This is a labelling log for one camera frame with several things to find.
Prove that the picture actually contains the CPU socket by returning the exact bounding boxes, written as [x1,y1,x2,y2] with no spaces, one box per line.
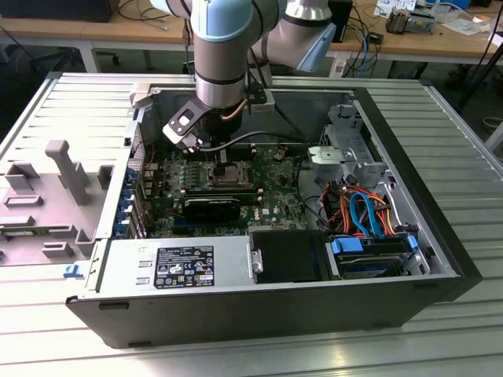
[204,159,255,190]

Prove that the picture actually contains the silver metal drive cage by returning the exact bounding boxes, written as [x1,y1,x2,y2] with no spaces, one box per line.
[306,102,394,189]

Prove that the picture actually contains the blue flat wire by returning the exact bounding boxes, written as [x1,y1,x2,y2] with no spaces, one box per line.
[348,190,389,241]

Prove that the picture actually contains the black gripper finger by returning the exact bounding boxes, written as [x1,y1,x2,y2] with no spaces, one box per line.
[214,147,229,177]

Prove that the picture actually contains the hard disk in blue carrier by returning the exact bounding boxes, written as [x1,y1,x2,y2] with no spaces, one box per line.
[329,233,420,281]

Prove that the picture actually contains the wooden desk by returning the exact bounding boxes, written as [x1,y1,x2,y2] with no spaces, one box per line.
[0,0,503,75]

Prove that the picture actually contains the grey metal device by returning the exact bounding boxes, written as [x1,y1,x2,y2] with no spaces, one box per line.
[408,9,437,35]

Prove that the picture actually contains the white papers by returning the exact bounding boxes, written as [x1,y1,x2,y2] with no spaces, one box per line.
[440,10,492,37]

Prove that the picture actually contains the grey plastic parts rack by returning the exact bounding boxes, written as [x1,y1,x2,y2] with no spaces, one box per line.
[0,139,116,269]

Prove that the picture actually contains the orange wire bundle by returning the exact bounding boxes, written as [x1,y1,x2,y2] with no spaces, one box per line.
[318,185,395,237]

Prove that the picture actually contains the black camera cable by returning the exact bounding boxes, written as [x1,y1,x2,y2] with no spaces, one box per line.
[195,129,303,154]

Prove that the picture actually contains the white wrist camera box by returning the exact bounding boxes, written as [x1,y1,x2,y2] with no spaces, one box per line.
[162,99,206,153]

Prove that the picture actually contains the blue slot retainer clips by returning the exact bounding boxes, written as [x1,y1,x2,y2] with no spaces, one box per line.
[112,167,138,239]

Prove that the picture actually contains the black grey PC case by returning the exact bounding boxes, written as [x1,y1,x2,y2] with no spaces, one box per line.
[64,72,483,350]

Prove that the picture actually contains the black wire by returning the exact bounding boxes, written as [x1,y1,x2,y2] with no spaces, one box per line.
[292,153,330,233]

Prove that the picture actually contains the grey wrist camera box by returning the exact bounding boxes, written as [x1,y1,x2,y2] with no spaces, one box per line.
[250,89,275,114]

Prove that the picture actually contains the silver topped CPU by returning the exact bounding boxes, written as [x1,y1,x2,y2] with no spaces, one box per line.
[217,164,247,185]

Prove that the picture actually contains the black graphics card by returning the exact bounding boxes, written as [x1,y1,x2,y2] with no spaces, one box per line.
[182,195,241,221]

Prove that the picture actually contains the large black equipment case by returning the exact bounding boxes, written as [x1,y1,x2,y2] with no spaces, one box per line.
[0,0,120,24]

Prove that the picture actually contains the green motherboard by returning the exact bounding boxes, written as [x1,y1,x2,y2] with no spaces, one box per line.
[141,140,318,239]

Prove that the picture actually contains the silver power supply unit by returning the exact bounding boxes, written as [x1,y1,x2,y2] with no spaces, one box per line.
[95,234,253,295]

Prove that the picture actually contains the green RAM stick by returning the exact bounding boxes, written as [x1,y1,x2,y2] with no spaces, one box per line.
[0,229,45,239]

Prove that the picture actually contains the black upright box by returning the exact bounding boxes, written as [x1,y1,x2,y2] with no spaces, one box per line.
[329,0,354,43]

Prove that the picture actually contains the finned CPU cooler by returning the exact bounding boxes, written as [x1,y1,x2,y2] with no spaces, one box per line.
[384,8,412,35]

